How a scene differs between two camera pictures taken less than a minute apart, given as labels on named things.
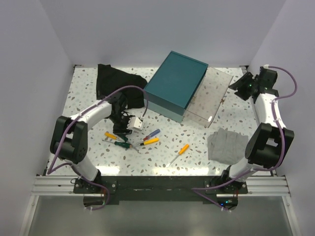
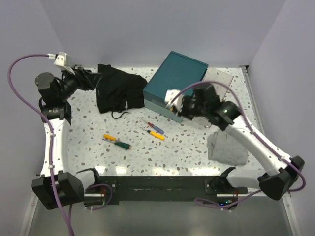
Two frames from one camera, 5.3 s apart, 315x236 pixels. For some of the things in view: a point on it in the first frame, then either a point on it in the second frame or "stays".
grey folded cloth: (226, 147) stays
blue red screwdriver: (150, 135) to (157, 129)
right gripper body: (255, 84) to (190, 108)
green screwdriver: (123, 144) stays
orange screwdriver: (148, 142) to (156, 134)
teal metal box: (172, 88) stays
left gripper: (123, 130) to (86, 80)
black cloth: (110, 79) stays
